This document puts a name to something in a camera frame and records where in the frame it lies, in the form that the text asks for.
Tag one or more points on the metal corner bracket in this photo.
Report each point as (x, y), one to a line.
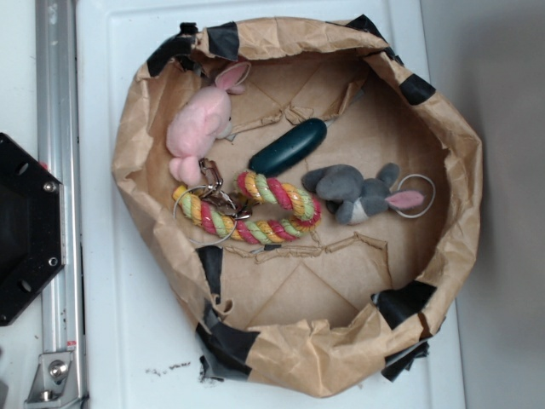
(56, 383)

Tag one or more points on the silver metal clasp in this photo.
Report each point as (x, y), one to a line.
(231, 204)

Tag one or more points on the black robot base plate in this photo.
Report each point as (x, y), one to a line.
(31, 226)

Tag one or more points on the pink plush bunny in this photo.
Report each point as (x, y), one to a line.
(203, 120)

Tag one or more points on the aluminium extrusion rail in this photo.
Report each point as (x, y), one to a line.
(57, 142)

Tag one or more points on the dark green oblong toy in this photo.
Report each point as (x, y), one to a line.
(289, 149)

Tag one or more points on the brown paper bag bin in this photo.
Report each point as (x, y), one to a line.
(322, 313)

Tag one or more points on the gray plush animal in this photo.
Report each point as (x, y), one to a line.
(353, 199)

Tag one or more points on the multicolour rope ring toy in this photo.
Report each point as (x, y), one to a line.
(305, 211)

